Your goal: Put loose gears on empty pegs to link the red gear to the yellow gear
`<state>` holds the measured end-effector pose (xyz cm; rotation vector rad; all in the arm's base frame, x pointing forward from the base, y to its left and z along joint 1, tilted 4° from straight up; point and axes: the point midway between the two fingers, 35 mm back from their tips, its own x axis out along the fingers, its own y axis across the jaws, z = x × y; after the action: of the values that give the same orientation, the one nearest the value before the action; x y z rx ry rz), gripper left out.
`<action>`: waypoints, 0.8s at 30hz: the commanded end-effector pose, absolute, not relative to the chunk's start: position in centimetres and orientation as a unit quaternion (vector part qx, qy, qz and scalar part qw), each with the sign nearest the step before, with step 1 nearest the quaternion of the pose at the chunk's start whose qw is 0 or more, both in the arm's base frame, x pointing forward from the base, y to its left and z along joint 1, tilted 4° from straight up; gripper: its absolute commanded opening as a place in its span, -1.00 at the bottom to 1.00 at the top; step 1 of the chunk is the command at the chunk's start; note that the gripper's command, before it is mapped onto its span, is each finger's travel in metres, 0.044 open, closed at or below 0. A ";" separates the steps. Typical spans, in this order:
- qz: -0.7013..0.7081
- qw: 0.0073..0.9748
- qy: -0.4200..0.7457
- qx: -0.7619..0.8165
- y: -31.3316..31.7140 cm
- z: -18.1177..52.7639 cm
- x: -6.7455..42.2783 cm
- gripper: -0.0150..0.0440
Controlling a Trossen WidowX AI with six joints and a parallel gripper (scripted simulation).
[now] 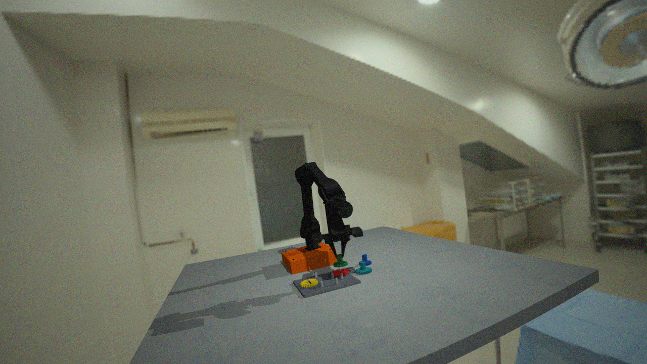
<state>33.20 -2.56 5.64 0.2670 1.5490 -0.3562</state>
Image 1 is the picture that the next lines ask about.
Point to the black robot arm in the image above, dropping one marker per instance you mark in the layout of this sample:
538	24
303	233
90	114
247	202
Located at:
333	198

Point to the green gear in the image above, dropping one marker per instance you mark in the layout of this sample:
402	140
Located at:
341	262

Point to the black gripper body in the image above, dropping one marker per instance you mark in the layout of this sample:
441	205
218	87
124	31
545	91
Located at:
317	237

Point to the teal gear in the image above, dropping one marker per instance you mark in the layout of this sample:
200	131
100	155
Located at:
363	269

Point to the blue gear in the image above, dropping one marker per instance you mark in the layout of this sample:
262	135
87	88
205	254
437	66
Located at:
364	258

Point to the red gear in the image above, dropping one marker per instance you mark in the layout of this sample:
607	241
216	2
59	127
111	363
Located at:
337	272

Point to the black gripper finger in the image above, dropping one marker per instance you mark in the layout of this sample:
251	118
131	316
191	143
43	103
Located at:
331	244
343	246

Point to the yellow gear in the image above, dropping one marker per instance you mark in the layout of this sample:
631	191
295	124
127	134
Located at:
309	284

